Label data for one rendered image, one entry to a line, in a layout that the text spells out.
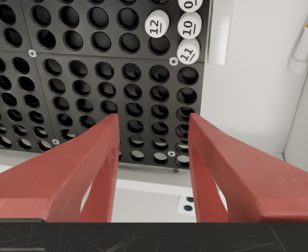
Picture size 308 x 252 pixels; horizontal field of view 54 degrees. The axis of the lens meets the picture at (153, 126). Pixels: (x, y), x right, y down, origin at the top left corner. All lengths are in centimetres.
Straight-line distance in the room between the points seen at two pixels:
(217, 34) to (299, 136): 11
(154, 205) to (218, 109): 26
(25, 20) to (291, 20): 18
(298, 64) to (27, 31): 19
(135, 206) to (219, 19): 35
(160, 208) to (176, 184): 24
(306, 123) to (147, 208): 32
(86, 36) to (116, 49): 2
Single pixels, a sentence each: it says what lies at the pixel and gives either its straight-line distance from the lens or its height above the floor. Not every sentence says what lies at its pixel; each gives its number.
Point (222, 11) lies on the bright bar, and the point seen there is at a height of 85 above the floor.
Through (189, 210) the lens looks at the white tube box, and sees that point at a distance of 44.
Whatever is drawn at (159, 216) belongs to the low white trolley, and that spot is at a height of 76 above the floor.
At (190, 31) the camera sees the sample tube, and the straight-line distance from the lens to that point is 17.
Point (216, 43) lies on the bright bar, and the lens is 24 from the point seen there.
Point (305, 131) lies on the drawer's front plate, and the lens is 26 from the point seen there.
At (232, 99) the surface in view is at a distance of 27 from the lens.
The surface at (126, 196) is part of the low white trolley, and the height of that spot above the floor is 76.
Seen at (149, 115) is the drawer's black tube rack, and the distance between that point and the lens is 21.
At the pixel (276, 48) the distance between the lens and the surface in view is 26.
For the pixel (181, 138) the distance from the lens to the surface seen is 22.
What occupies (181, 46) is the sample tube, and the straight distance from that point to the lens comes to 17.
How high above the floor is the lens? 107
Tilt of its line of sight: 53 degrees down
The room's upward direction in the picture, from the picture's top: 163 degrees counter-clockwise
